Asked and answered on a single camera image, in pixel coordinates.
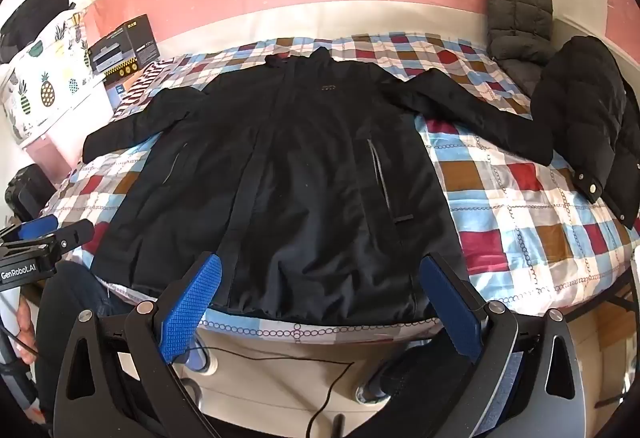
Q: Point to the black jacket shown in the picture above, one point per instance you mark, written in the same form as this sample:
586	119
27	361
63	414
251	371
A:
300	167

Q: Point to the black bag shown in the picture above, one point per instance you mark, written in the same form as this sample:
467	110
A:
30	17

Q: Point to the plaid blanket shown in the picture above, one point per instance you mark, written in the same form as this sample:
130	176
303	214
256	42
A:
525	228

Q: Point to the person's left hand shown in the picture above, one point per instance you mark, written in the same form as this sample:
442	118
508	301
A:
25	328

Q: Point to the person's right leg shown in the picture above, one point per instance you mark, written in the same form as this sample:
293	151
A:
415	368

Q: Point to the blue box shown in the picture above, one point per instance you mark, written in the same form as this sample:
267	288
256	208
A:
116	92

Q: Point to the grey quilted garment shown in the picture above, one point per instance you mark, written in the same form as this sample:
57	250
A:
517	17

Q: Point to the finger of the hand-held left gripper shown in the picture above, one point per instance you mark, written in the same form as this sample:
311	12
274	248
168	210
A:
37	225
75	233

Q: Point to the black cardboard box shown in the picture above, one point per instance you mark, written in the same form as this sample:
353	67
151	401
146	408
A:
135	42

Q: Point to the pineapple print cloth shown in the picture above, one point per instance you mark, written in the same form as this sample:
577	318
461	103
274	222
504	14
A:
45	82

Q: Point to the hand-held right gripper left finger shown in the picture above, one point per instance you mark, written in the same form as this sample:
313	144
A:
192	313

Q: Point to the grey slipper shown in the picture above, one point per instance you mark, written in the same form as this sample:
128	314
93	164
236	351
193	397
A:
197	360
370	388

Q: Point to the black case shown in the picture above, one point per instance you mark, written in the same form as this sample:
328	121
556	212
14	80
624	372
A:
25	188

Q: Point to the pink storage box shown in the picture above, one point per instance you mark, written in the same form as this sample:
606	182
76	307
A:
47	152

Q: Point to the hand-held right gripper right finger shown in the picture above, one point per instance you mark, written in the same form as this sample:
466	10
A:
450	313

